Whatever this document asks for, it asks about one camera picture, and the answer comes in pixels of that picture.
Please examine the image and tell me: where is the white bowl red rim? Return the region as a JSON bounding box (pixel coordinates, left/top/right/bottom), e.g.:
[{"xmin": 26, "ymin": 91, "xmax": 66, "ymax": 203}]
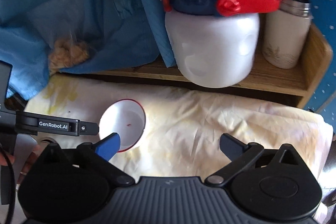
[{"xmin": 98, "ymin": 99, "xmax": 146, "ymax": 153}]

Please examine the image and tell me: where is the person's left hand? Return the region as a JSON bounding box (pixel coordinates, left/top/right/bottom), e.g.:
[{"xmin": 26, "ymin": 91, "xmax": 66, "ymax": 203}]
[{"xmin": 0, "ymin": 144, "xmax": 43, "ymax": 184}]

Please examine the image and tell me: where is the cream tablecloth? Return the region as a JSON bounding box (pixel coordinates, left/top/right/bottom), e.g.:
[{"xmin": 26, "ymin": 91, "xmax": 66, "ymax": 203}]
[{"xmin": 26, "ymin": 75, "xmax": 333, "ymax": 178}]

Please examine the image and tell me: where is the wooden shelf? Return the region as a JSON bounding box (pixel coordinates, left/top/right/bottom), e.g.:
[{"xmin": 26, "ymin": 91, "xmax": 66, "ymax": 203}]
[{"xmin": 60, "ymin": 23, "xmax": 334, "ymax": 109}]

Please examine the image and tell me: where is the plastic bag of snacks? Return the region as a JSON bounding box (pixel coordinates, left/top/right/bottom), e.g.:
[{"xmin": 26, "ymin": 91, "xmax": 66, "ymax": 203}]
[{"xmin": 29, "ymin": 0, "xmax": 95, "ymax": 76}]

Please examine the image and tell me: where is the blue cloth garment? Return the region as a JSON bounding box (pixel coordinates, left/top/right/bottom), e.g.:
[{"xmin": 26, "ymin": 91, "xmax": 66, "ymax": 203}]
[{"xmin": 1, "ymin": 0, "xmax": 175, "ymax": 100}]

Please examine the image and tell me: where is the cream thermos bottle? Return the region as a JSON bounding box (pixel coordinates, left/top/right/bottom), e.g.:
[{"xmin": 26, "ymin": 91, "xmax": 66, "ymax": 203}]
[{"xmin": 262, "ymin": 0, "xmax": 312, "ymax": 69}]

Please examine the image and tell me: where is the white jug blue lid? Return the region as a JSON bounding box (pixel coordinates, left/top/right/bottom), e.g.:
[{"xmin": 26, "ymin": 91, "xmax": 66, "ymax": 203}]
[{"xmin": 161, "ymin": 0, "xmax": 282, "ymax": 88}]

